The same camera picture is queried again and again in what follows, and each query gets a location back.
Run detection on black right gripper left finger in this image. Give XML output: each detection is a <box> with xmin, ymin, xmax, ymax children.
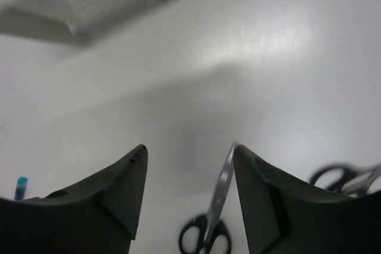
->
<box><xmin>1</xmin><ymin>145</ymin><xmax>148</xmax><ymax>253</ymax></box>

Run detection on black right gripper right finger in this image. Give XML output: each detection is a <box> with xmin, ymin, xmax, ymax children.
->
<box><xmin>233</xmin><ymin>145</ymin><xmax>380</xmax><ymax>253</ymax></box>

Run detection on black handled scissors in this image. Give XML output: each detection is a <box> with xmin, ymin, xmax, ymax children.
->
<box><xmin>178</xmin><ymin>142</ymin><xmax>238</xmax><ymax>254</ymax></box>
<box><xmin>309</xmin><ymin>163</ymin><xmax>380</xmax><ymax>197</ymax></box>

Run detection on blue ink pen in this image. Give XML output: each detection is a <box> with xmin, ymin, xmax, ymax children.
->
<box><xmin>14</xmin><ymin>177</ymin><xmax>28</xmax><ymax>200</ymax></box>

